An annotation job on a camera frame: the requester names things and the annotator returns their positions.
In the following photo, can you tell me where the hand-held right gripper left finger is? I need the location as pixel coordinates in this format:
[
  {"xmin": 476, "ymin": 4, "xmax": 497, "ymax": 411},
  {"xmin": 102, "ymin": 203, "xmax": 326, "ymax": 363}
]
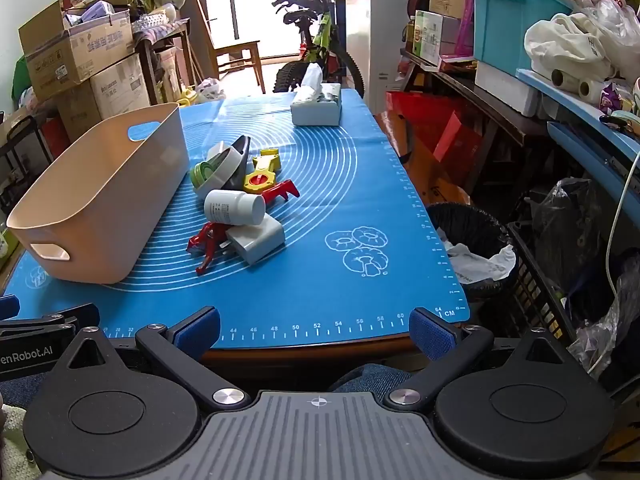
[{"xmin": 50, "ymin": 306, "xmax": 251, "ymax": 409}]

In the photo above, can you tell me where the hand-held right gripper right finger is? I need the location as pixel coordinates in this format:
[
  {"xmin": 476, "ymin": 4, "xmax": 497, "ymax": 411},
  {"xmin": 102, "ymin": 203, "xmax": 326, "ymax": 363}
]
[{"xmin": 382, "ymin": 308, "xmax": 586, "ymax": 409}]

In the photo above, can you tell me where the white pill bottle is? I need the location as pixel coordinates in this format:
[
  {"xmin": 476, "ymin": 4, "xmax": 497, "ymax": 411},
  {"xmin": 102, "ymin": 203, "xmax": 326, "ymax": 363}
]
[{"xmin": 203, "ymin": 189, "xmax": 267, "ymax": 226}]

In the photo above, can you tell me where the beige plastic basket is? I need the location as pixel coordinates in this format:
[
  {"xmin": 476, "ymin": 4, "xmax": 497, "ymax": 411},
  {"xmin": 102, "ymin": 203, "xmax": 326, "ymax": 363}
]
[{"xmin": 6, "ymin": 102, "xmax": 190, "ymax": 285}]

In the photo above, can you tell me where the green white round container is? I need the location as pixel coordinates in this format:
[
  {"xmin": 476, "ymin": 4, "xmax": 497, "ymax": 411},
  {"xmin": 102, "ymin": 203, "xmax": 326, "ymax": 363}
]
[{"xmin": 189, "ymin": 141, "xmax": 246, "ymax": 196}]

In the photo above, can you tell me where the yellow plastic tool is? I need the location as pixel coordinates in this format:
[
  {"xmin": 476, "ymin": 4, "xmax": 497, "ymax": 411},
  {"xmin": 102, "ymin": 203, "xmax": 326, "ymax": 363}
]
[{"xmin": 243, "ymin": 148, "xmax": 283, "ymax": 195}]

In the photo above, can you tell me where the white power adapter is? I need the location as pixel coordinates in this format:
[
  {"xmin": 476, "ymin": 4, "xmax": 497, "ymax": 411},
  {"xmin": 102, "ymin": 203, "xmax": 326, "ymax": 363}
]
[{"xmin": 223, "ymin": 214, "xmax": 286, "ymax": 264}]

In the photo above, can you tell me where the black mesh trash basket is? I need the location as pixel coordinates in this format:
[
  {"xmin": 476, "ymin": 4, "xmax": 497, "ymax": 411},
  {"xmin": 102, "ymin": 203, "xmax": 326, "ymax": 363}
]
[{"xmin": 425, "ymin": 202, "xmax": 516, "ymax": 301}]

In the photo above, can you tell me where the wooden table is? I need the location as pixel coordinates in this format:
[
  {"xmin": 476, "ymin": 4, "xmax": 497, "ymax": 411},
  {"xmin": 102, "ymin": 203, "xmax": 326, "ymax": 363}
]
[{"xmin": 202, "ymin": 334, "xmax": 426, "ymax": 368}]

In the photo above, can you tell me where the black plastic crate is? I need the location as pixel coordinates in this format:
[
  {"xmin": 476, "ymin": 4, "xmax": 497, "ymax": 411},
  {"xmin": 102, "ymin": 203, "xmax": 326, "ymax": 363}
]
[{"xmin": 505, "ymin": 220, "xmax": 581, "ymax": 346}]

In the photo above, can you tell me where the black shelf rack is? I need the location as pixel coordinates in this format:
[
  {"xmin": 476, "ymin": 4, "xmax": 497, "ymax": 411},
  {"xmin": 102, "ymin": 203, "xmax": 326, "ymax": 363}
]
[{"xmin": 0, "ymin": 115, "xmax": 56, "ymax": 216}]

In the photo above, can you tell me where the clear plastic bag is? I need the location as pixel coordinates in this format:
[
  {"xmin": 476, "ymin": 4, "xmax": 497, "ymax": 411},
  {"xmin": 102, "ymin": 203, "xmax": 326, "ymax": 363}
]
[{"xmin": 567, "ymin": 270, "xmax": 640, "ymax": 376}]

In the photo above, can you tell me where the black plastic object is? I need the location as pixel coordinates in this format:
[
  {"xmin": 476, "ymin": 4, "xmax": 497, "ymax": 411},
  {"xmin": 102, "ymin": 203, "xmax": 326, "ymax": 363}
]
[{"xmin": 220, "ymin": 136, "xmax": 252, "ymax": 192}]

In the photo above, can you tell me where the blue silicone mat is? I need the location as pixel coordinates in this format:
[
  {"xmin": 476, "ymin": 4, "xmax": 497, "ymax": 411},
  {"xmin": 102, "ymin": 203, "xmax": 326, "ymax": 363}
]
[{"xmin": 2, "ymin": 89, "xmax": 471, "ymax": 351}]

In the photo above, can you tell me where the red paper bag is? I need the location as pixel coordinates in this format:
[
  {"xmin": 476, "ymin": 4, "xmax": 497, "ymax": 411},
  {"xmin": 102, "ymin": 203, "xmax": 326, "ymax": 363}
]
[{"xmin": 385, "ymin": 91, "xmax": 481, "ymax": 171}]

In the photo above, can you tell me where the small white plastic bag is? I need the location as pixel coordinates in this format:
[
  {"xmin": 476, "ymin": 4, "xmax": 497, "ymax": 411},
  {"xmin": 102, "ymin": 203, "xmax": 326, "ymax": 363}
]
[{"xmin": 195, "ymin": 77, "xmax": 226, "ymax": 102}]

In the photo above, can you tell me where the blue wooden shelf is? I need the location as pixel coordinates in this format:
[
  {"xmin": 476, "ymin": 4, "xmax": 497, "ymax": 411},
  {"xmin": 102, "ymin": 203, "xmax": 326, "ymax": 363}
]
[{"xmin": 515, "ymin": 67, "xmax": 640, "ymax": 211}]

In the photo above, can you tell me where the white tissue pack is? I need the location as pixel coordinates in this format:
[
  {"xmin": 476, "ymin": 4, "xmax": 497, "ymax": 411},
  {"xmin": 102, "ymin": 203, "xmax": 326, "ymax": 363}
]
[{"xmin": 290, "ymin": 62, "xmax": 343, "ymax": 127}]

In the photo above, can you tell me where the white foam box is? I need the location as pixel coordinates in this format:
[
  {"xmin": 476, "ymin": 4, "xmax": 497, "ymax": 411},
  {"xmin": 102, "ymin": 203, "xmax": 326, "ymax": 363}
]
[{"xmin": 474, "ymin": 60, "xmax": 541, "ymax": 116}]

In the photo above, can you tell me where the open printed cardboard box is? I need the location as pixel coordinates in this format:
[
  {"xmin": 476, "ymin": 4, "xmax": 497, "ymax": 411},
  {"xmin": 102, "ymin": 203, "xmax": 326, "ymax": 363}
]
[{"xmin": 18, "ymin": 0, "xmax": 136, "ymax": 103}]

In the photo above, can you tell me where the wooden chair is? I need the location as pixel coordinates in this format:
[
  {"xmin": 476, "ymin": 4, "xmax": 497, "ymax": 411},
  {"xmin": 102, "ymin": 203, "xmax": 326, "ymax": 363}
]
[{"xmin": 194, "ymin": 0, "xmax": 266, "ymax": 95}]

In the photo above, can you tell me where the green white carton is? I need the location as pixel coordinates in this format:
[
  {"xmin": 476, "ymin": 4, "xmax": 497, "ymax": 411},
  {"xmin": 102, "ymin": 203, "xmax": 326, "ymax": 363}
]
[{"xmin": 414, "ymin": 10, "xmax": 461, "ymax": 58}]

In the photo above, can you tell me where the white chest freezer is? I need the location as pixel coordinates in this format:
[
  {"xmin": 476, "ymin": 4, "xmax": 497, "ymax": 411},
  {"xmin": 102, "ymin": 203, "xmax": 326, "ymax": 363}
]
[{"xmin": 345, "ymin": 0, "xmax": 413, "ymax": 103}]

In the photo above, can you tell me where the cloth covered side table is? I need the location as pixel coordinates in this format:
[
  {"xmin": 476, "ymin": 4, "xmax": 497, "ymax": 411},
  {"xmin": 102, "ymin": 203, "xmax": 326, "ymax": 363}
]
[{"xmin": 132, "ymin": 17, "xmax": 193, "ymax": 106}]

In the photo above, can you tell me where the teal plastic storage box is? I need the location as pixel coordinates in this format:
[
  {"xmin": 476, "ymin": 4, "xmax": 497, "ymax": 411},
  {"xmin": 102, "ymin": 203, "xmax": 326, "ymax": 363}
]
[{"xmin": 467, "ymin": 0, "xmax": 576, "ymax": 78}]

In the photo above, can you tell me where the green black bicycle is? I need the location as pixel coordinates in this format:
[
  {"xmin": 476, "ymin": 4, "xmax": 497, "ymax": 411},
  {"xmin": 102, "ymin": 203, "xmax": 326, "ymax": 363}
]
[{"xmin": 260, "ymin": 0, "xmax": 366, "ymax": 98}]

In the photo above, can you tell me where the white cable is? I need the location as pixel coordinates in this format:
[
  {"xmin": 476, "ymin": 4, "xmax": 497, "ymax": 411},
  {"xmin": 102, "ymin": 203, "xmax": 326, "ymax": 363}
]
[{"xmin": 587, "ymin": 150, "xmax": 640, "ymax": 376}]

